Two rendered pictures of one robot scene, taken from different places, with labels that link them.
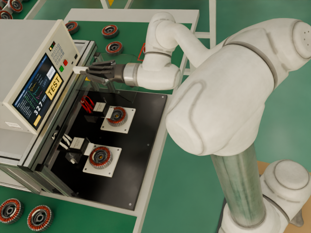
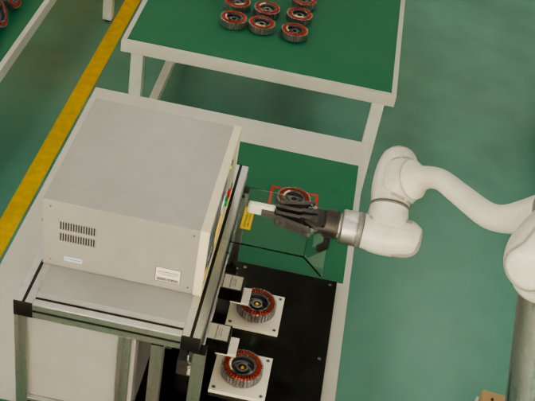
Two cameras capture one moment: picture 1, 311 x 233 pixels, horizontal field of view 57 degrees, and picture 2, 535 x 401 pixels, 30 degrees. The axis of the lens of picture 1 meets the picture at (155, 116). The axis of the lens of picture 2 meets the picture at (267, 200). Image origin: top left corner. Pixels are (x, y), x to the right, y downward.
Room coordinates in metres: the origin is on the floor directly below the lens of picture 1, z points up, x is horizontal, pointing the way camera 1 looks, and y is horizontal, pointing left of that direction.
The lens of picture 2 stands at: (-0.85, 1.10, 2.81)
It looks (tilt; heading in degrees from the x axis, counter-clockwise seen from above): 39 degrees down; 334
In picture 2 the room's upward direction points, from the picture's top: 11 degrees clockwise
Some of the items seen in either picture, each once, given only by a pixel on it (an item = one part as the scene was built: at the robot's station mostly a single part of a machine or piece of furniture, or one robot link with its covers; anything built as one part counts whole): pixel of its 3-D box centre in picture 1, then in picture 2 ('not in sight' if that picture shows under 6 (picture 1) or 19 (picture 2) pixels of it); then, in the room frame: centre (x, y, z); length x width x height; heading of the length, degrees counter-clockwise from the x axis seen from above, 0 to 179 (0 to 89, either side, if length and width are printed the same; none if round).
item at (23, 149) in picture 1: (25, 93); (142, 232); (0.99, 0.53, 1.09); 0.68 x 0.44 x 0.05; 152
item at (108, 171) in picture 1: (102, 159); (240, 375); (0.73, 0.31, 0.78); 0.15 x 0.15 x 0.01; 62
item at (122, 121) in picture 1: (116, 116); (256, 305); (0.94, 0.19, 0.80); 0.11 x 0.11 x 0.04
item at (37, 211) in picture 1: (40, 218); not in sight; (0.53, 0.62, 0.77); 0.11 x 0.11 x 0.04
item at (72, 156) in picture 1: (74, 153); (188, 358); (0.80, 0.43, 0.80); 0.07 x 0.05 x 0.06; 152
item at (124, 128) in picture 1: (118, 119); (255, 311); (0.94, 0.19, 0.78); 0.15 x 0.15 x 0.01; 62
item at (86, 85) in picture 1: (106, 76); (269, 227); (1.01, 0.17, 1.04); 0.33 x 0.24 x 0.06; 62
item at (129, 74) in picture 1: (133, 74); (349, 227); (0.82, 0.04, 1.18); 0.09 x 0.06 x 0.09; 152
